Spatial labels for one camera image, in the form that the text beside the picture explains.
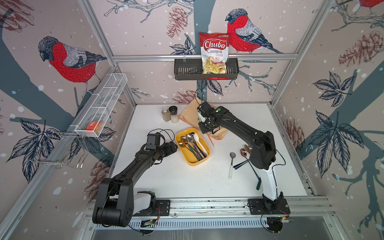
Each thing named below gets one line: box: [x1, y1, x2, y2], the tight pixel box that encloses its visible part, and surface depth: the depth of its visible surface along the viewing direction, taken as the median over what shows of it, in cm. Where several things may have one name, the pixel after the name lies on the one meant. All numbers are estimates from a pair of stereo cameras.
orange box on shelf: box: [86, 121, 102, 132], surface depth 68 cm
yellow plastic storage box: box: [175, 127, 211, 166], surface depth 94 cm
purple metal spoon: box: [186, 133, 205, 159], surface depth 100 cm
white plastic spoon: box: [193, 133, 208, 156], surface depth 100 cm
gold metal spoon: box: [178, 141, 202, 162], surface depth 97 cm
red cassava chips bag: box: [199, 32, 230, 74], surface depth 85 cm
